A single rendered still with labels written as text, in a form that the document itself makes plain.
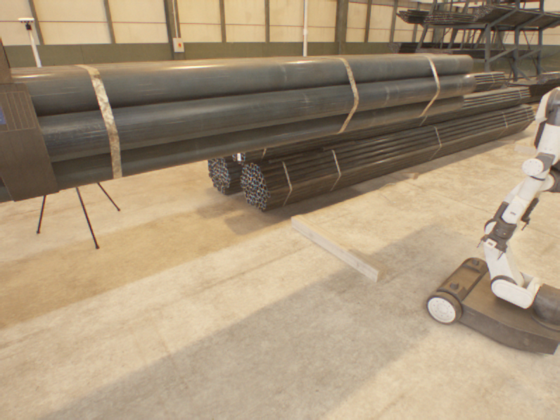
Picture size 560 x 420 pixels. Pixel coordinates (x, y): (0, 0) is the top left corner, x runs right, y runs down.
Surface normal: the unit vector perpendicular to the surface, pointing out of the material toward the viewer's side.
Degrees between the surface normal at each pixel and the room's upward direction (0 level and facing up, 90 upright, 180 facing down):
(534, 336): 90
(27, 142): 75
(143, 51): 90
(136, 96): 109
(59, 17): 90
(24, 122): 60
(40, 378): 0
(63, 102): 101
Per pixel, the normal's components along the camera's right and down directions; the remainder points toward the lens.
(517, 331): -0.45, 0.40
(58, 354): 0.00, -0.89
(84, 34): 0.58, 0.37
